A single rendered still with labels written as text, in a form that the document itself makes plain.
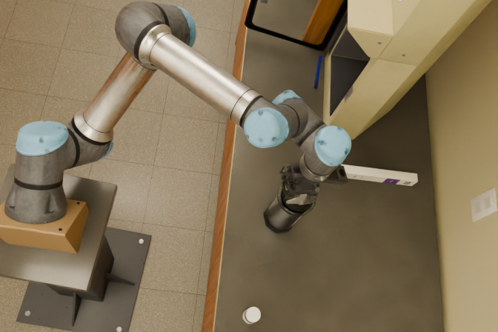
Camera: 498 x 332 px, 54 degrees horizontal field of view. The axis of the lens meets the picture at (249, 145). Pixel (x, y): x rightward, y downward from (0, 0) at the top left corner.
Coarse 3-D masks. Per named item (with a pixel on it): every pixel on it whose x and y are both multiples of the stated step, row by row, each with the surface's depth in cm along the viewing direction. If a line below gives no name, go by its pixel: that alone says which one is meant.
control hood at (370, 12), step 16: (352, 0) 121; (368, 0) 122; (384, 0) 123; (352, 16) 119; (368, 16) 120; (384, 16) 121; (352, 32) 119; (368, 32) 118; (384, 32) 119; (368, 48) 124; (384, 48) 124
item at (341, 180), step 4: (336, 168) 122; (340, 168) 122; (344, 168) 124; (332, 172) 120; (336, 172) 121; (340, 172) 122; (344, 172) 122; (328, 176) 118; (332, 176) 119; (336, 176) 120; (340, 176) 121; (344, 176) 122; (324, 180) 118; (328, 180) 118; (332, 180) 119; (336, 180) 120; (340, 180) 121; (344, 180) 122; (336, 184) 122; (340, 184) 123
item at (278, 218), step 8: (280, 192) 135; (280, 200) 134; (272, 208) 145; (280, 208) 138; (288, 208) 133; (312, 208) 134; (272, 216) 147; (280, 216) 141; (288, 216) 138; (272, 224) 150; (280, 224) 146; (288, 224) 145
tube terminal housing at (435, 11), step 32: (416, 0) 109; (448, 0) 106; (480, 0) 111; (416, 32) 117; (448, 32) 117; (384, 64) 130; (416, 64) 129; (352, 96) 146; (384, 96) 144; (352, 128) 164
